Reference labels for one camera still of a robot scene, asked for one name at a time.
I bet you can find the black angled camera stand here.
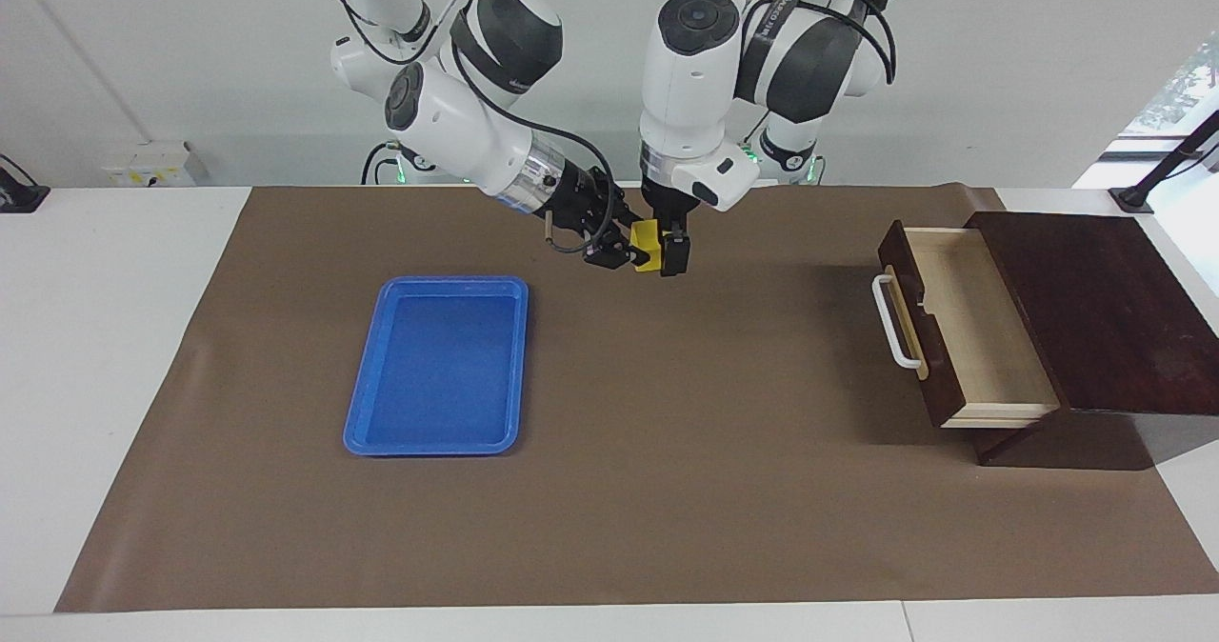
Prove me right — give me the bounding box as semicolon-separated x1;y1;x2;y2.
1109;109;1219;216

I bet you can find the white drawer handle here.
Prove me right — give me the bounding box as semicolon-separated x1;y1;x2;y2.
872;266;930;382

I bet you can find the white wall power outlet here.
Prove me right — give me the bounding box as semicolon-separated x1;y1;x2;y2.
105;142;197;188

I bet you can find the dark wooden drawer cabinet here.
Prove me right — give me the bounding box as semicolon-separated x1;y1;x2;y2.
964;211;1219;471

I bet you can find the black left arm gripper cable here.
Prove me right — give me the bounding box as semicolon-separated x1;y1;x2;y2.
755;0;897;87

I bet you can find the yellow cube block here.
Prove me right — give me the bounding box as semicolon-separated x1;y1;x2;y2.
629;220;664;273

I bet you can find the brown table mat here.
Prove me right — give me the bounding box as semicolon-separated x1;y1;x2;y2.
54;181;1219;614

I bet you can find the window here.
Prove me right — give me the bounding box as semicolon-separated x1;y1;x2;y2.
1114;32;1219;162

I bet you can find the black right arm base cable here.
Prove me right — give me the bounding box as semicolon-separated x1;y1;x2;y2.
360;140;401;186

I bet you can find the blue plastic tray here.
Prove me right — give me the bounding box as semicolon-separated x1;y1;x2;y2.
343;275;530;457

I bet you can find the dark wooden drawer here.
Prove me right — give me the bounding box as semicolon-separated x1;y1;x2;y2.
872;220;1062;431

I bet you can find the black arm gripper cable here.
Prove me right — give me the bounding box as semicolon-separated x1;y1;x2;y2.
303;0;616;254
755;0;897;87

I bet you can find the small black table clamp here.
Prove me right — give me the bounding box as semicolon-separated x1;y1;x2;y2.
0;153;50;214

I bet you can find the black right arm gripper cable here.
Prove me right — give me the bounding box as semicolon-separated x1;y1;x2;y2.
303;0;616;254

